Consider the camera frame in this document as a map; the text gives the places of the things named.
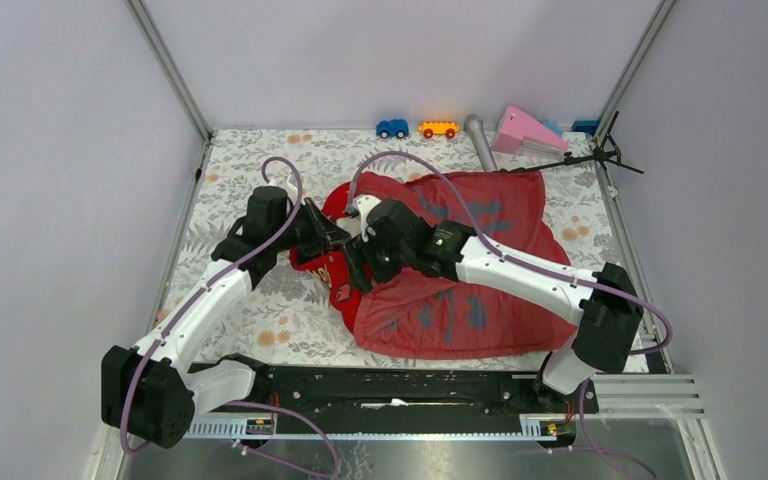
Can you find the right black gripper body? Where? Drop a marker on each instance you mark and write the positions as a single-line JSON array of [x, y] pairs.
[[385, 262]]

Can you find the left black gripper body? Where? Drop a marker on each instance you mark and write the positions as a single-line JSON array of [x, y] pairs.
[[294, 236]]

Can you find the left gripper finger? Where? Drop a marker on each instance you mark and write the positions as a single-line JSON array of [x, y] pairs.
[[309, 252], [320, 231]]

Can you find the red printed pillowcase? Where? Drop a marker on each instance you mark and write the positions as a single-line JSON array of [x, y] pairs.
[[413, 316]]

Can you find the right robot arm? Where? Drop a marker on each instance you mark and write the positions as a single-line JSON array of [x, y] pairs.
[[602, 305]]

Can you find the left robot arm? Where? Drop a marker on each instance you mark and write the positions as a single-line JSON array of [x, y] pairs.
[[150, 389]]

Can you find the white pillow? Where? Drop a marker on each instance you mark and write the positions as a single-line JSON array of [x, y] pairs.
[[353, 226]]

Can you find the floral tablecloth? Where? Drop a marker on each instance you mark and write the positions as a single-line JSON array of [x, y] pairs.
[[288, 319]]

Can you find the blue toy car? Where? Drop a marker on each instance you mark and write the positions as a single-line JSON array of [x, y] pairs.
[[394, 128]]

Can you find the orange toy car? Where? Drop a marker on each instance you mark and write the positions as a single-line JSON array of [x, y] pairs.
[[446, 130]]

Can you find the grey microphone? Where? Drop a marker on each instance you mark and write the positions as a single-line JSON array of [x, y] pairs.
[[473, 126]]

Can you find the pink wedge block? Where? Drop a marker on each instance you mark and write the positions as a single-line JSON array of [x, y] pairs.
[[517, 128]]

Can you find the light blue block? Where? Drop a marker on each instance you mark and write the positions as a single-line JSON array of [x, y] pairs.
[[553, 127]]

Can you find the black tripod stand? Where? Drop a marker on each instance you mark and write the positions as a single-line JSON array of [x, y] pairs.
[[605, 151]]

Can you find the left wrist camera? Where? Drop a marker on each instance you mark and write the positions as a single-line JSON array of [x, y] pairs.
[[288, 184]]

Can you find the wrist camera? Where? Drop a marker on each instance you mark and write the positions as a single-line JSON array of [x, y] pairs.
[[288, 184], [362, 206]]

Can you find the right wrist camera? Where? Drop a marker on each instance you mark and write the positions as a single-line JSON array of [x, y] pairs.
[[362, 206]]

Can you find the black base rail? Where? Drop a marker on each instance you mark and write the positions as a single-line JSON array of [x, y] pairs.
[[353, 403]]

